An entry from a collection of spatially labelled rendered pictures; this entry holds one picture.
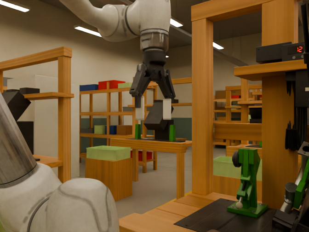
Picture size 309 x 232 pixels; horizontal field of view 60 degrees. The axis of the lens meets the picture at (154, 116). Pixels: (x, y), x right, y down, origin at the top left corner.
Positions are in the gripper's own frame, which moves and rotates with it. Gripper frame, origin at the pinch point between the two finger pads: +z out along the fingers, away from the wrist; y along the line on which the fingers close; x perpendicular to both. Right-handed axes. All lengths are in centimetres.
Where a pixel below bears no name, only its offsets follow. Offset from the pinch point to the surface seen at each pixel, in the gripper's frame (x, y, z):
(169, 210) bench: -19, -35, 43
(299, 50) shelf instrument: 31, -57, -27
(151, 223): -12.9, -14.0, 41.3
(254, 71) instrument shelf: 14, -54, -20
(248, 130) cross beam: 3, -74, 7
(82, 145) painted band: -687, -475, 96
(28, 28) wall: -676, -288, -242
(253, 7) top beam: 8, -67, -54
